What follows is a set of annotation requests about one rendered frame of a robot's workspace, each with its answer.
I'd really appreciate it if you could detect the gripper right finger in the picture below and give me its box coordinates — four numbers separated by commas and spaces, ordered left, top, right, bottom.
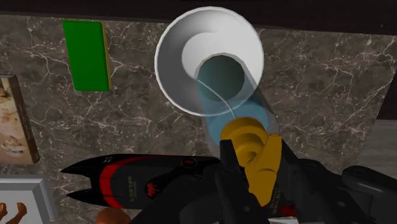
280, 137, 397, 224

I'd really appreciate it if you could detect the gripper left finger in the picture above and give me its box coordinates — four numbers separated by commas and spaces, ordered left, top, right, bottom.
132, 139, 268, 224

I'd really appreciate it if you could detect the clear blue yellow spray bottle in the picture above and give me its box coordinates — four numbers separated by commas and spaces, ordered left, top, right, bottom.
194, 53, 283, 207

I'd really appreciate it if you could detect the black red pointed tool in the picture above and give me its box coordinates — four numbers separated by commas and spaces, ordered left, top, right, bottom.
60, 153, 298, 218

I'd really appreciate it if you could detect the brown round object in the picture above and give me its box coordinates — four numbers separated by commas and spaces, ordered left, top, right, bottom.
95, 207, 133, 224

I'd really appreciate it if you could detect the white bowl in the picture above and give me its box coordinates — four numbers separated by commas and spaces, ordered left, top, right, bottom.
154, 6, 265, 117

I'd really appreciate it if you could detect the green book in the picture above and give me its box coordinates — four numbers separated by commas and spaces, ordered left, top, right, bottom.
62, 20, 113, 92

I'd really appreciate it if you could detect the grey framed picture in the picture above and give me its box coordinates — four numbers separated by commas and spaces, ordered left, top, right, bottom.
0, 174, 59, 224

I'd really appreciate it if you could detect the brown-edged picture book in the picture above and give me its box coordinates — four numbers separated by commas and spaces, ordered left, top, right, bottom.
0, 74, 41, 165

